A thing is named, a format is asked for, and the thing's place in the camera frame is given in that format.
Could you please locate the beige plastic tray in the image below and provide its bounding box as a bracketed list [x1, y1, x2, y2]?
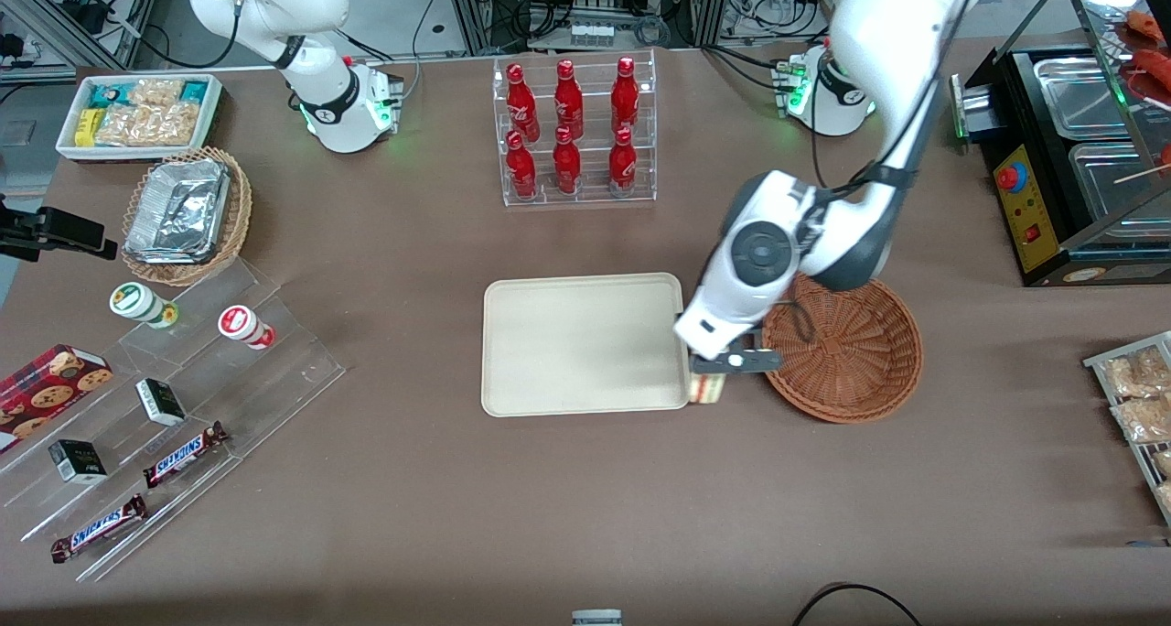
[481, 273, 693, 418]

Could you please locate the brown round wicker basket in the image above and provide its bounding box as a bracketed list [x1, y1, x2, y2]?
[761, 274, 924, 424]

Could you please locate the light oval wicker basket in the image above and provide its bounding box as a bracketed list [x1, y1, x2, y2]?
[122, 146, 253, 287]

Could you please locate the aluminium foil tray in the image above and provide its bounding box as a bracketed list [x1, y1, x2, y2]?
[124, 158, 231, 264]

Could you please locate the clear acrylic bottle rack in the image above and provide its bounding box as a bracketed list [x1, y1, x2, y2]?
[492, 49, 658, 208]

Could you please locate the red cola bottle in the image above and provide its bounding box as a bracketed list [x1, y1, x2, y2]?
[608, 128, 638, 193]
[553, 126, 582, 195]
[506, 63, 541, 142]
[554, 59, 585, 140]
[505, 131, 538, 200]
[611, 57, 640, 133]

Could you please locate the black hot food warmer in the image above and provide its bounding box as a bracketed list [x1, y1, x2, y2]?
[950, 0, 1171, 287]

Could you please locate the white cup red lid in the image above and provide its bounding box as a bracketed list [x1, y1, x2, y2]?
[218, 305, 276, 351]

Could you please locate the steel warmer pan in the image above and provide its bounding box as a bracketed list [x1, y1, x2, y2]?
[1032, 56, 1133, 141]
[1068, 141, 1171, 231]

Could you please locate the clear acrylic stepped display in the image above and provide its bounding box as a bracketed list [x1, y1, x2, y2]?
[0, 258, 347, 583]

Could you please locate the brown Snickers bar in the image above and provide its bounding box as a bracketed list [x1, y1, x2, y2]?
[143, 422, 229, 490]
[50, 494, 148, 564]

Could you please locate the small dark green box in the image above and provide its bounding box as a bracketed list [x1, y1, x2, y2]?
[135, 378, 188, 427]
[48, 439, 109, 485]

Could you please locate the red sausage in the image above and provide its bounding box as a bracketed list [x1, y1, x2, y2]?
[1133, 48, 1171, 98]
[1125, 9, 1169, 43]

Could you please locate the white cup green lid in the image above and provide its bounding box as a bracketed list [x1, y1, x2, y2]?
[109, 282, 179, 329]

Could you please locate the clear bag of cookies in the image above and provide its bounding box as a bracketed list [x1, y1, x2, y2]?
[128, 79, 185, 107]
[95, 103, 199, 147]

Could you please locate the white rectangular snack bin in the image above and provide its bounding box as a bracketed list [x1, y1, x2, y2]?
[55, 74, 225, 164]

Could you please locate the red cookie box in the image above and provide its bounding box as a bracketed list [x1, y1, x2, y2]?
[0, 344, 114, 454]

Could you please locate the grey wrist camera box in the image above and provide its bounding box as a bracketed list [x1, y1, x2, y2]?
[691, 348, 784, 375]

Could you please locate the black base cable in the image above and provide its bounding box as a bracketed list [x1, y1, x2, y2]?
[703, 44, 790, 92]

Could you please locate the black looped floor cable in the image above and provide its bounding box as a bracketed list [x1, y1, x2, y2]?
[792, 583, 923, 626]

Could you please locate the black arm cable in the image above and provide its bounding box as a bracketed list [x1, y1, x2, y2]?
[778, 0, 984, 345]

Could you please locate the grey base cable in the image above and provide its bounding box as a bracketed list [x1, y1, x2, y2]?
[401, 8, 442, 98]

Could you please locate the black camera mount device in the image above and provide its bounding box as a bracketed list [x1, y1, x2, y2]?
[0, 196, 119, 263]

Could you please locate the aluminium frame with cables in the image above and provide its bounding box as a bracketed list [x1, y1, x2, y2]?
[0, 0, 167, 83]

